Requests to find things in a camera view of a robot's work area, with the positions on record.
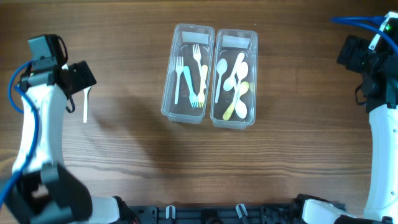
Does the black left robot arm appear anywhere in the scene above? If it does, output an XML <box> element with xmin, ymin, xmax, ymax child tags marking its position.
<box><xmin>1</xmin><ymin>34</ymin><xmax>123</xmax><ymax>224</ymax></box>

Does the left clear plastic container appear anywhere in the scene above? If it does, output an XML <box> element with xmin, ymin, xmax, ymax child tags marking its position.
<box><xmin>161</xmin><ymin>24</ymin><xmax>215</xmax><ymax>124</ymax></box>

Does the white plastic fork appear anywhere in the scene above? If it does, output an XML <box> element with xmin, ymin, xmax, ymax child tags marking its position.
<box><xmin>183</xmin><ymin>66</ymin><xmax>198</xmax><ymax>108</ymax></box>
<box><xmin>192</xmin><ymin>44</ymin><xmax>202</xmax><ymax>82</ymax></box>
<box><xmin>83</xmin><ymin>86</ymin><xmax>91</xmax><ymax>123</ymax></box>
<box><xmin>174</xmin><ymin>56</ymin><xmax>183</xmax><ymax>105</ymax></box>

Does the yellow plastic fork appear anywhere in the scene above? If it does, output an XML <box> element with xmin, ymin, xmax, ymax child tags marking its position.
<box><xmin>197</xmin><ymin>65</ymin><xmax>208</xmax><ymax>108</ymax></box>

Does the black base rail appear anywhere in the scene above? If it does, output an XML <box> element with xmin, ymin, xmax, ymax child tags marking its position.
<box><xmin>130</xmin><ymin>203</ymin><xmax>304</xmax><ymax>224</ymax></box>

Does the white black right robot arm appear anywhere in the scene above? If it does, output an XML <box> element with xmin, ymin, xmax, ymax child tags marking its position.
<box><xmin>288</xmin><ymin>11</ymin><xmax>397</xmax><ymax>223</ymax></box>

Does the yellow plastic spoon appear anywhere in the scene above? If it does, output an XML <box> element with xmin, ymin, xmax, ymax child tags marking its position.
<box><xmin>222</xmin><ymin>81</ymin><xmax>250</xmax><ymax>121</ymax></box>

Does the clear plastic container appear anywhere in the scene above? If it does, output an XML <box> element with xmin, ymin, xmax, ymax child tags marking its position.
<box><xmin>161</xmin><ymin>24</ymin><xmax>215</xmax><ymax>124</ymax></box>
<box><xmin>210</xmin><ymin>29</ymin><xmax>258</xmax><ymax>129</ymax></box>

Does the white plastic spoon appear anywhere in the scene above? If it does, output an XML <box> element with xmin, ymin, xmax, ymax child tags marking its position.
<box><xmin>223</xmin><ymin>52</ymin><xmax>245</xmax><ymax>91</ymax></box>
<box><xmin>215</xmin><ymin>58</ymin><xmax>228</xmax><ymax>103</ymax></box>
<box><xmin>233</xmin><ymin>62</ymin><xmax>249</xmax><ymax>105</ymax></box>
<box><xmin>235</xmin><ymin>82</ymin><xmax>249</xmax><ymax>119</ymax></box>

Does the right clear plastic container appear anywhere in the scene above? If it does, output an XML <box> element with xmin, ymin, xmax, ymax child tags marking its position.
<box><xmin>210</xmin><ymin>29</ymin><xmax>258</xmax><ymax>129</ymax></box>

